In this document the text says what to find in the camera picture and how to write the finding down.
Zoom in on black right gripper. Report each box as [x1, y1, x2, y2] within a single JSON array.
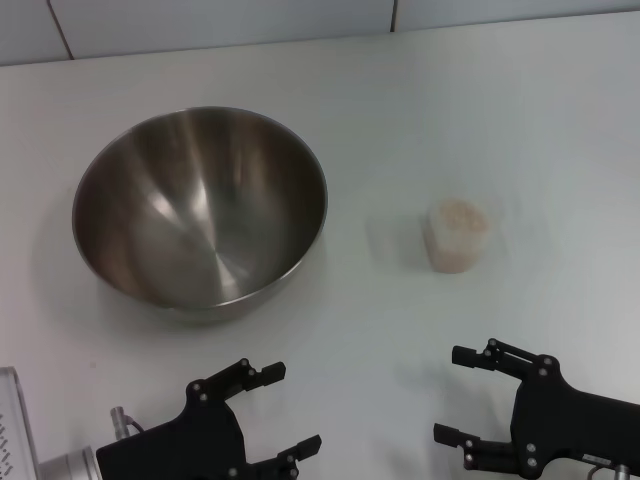
[[433, 338, 640, 477]]

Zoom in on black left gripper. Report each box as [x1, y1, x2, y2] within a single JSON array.
[[95, 357, 323, 480]]

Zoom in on clear plastic measuring cup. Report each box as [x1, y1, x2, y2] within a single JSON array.
[[422, 197, 495, 275]]

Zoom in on white rice grains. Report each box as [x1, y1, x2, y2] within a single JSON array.
[[433, 200, 489, 272]]

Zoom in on stainless steel mixing bowl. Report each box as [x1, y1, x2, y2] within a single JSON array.
[[72, 105, 330, 312]]

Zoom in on clear acrylic panel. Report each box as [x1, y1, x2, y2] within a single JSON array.
[[0, 366, 40, 480]]

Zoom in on right gripper cable with plug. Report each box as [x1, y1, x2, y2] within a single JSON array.
[[582, 461, 632, 480]]

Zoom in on gripper cable with plug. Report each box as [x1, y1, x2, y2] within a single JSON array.
[[109, 406, 147, 442], [582, 461, 632, 480]]

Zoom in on left gripper cable with plug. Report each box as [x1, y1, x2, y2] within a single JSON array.
[[109, 406, 147, 442]]

